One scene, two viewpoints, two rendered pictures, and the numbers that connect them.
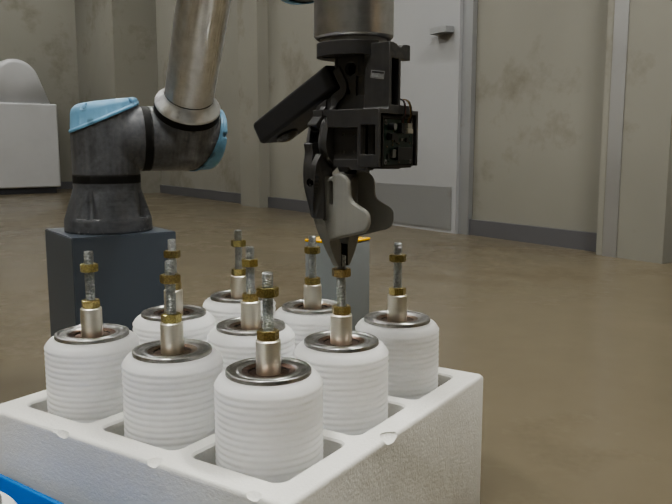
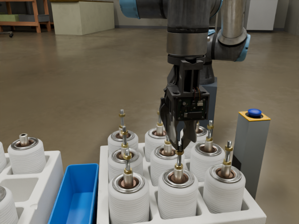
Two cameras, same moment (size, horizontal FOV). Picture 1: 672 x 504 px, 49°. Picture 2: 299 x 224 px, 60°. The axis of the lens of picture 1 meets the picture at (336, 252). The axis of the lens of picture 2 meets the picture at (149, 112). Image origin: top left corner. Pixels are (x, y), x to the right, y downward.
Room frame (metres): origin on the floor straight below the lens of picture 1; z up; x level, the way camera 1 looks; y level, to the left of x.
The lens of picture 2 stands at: (0.33, -0.34, 0.63)
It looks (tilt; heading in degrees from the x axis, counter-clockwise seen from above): 22 degrees down; 48
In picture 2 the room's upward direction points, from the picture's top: straight up
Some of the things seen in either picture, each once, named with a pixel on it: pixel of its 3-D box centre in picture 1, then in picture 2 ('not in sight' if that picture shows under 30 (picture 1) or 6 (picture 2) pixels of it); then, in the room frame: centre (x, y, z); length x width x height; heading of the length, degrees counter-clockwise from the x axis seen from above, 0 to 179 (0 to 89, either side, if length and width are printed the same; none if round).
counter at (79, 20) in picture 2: not in sight; (86, 16); (4.06, 6.37, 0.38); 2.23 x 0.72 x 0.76; 35
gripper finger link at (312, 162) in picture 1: (324, 172); (170, 110); (0.71, 0.01, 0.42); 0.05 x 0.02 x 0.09; 144
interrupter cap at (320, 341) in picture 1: (341, 342); (178, 178); (0.73, -0.01, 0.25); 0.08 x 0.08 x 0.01
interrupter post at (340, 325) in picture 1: (341, 329); (178, 173); (0.73, -0.01, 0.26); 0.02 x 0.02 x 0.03
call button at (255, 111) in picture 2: not in sight; (254, 113); (1.07, 0.00, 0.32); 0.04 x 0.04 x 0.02
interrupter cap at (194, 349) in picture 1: (172, 351); (125, 155); (0.69, 0.16, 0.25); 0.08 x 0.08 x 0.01
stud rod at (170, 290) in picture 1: (170, 299); (124, 139); (0.69, 0.16, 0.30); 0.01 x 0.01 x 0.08
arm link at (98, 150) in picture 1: (109, 136); (202, 45); (1.32, 0.40, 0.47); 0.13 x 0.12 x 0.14; 115
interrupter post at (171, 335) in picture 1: (172, 338); (125, 151); (0.69, 0.16, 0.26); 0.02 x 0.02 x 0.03
